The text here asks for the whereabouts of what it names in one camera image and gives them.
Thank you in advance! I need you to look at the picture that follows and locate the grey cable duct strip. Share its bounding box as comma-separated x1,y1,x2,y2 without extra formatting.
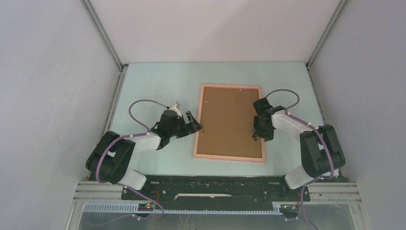
83,202,282,215

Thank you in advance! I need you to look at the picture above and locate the orange wooden picture frame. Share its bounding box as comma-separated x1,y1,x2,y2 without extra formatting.
192,83,266,164

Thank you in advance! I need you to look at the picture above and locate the right aluminium corner post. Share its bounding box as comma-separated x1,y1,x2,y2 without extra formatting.
306,0,350,70

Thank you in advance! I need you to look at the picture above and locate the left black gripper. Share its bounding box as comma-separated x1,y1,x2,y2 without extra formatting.
168,111,202,139

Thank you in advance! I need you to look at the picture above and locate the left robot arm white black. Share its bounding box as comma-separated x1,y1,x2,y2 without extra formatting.
85,110,203,200

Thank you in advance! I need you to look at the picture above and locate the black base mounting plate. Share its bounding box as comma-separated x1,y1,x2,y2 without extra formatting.
141,175,310,212

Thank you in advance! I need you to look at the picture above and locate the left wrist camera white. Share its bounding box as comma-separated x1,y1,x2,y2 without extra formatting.
168,102,181,119

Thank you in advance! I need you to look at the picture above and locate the left aluminium corner post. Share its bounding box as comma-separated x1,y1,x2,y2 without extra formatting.
80,0,124,71

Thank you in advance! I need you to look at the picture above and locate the aluminium corner post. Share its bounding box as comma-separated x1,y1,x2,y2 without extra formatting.
80,0,124,71
306,0,350,70

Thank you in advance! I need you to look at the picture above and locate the brown backing board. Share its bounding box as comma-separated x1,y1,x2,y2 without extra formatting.
196,87,263,159

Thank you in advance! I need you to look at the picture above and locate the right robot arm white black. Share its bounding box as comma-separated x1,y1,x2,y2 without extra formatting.
252,98,346,200

